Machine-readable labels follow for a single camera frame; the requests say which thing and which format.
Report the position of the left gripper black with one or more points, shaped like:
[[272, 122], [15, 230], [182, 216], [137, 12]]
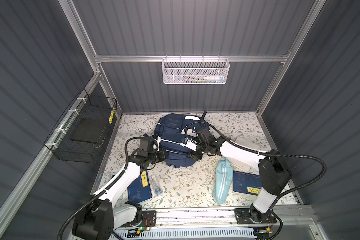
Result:
[[162, 155]]

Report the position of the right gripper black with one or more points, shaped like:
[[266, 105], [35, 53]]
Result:
[[192, 155]]

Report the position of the navy blue student backpack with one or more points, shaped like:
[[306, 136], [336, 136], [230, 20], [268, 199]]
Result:
[[171, 130]]

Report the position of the navy notebook yellow label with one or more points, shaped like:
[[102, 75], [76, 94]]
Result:
[[246, 183], [140, 190]]

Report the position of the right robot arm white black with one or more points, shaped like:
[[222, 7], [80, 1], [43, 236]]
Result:
[[273, 171]]

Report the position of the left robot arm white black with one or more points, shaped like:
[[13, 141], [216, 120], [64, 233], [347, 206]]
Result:
[[98, 217]]

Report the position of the clear plastic ruler set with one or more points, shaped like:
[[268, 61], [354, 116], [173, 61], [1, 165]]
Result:
[[155, 185]]

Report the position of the light blue pencil pouch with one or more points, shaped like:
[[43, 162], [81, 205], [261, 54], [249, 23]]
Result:
[[224, 179]]

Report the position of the pens in white basket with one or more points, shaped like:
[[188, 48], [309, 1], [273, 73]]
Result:
[[204, 79]]

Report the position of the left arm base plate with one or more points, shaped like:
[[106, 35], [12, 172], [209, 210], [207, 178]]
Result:
[[145, 218]]

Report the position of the black wire wall basket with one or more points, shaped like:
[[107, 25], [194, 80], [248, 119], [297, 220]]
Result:
[[84, 134]]

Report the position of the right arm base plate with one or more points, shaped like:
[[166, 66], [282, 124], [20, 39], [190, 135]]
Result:
[[253, 216]]

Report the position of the white wire mesh basket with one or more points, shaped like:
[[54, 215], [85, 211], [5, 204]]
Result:
[[173, 68]]

